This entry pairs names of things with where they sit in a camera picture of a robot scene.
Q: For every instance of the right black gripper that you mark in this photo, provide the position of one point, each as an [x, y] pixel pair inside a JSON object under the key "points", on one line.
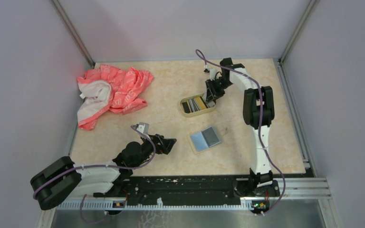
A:
{"points": [[212, 93]]}

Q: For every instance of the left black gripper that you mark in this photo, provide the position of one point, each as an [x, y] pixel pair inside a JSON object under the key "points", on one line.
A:
{"points": [[166, 144]]}

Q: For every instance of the cream card holder tray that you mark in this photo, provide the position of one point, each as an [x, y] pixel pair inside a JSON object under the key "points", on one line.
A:
{"points": [[196, 105]]}

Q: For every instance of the beige card sleeve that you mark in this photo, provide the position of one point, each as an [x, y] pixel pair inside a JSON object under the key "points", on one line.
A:
{"points": [[208, 148]]}

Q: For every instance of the grey blue credit card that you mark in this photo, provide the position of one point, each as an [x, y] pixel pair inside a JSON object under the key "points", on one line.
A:
{"points": [[198, 143]]}

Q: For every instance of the black credit card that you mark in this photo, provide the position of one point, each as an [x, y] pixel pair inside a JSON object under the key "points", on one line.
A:
{"points": [[211, 137]]}

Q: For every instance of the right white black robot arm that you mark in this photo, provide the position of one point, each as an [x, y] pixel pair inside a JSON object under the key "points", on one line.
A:
{"points": [[258, 110]]}

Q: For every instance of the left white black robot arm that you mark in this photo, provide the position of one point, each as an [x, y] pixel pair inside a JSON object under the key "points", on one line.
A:
{"points": [[65, 178]]}

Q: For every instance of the pink white crumpled cloth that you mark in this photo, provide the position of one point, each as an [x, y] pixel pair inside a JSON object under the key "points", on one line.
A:
{"points": [[109, 88]]}

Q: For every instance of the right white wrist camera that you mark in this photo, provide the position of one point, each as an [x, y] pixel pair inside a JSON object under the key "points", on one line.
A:
{"points": [[212, 72]]}

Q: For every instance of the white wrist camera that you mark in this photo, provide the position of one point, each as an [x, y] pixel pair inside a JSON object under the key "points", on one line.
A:
{"points": [[212, 72], [143, 128]]}

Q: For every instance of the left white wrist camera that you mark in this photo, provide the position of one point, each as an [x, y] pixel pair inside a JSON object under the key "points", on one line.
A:
{"points": [[143, 128]]}

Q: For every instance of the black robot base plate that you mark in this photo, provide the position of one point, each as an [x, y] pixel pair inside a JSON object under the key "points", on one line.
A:
{"points": [[214, 190]]}

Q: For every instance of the aluminium front frame rail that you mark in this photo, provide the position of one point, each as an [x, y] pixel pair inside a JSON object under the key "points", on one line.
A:
{"points": [[303, 203]]}

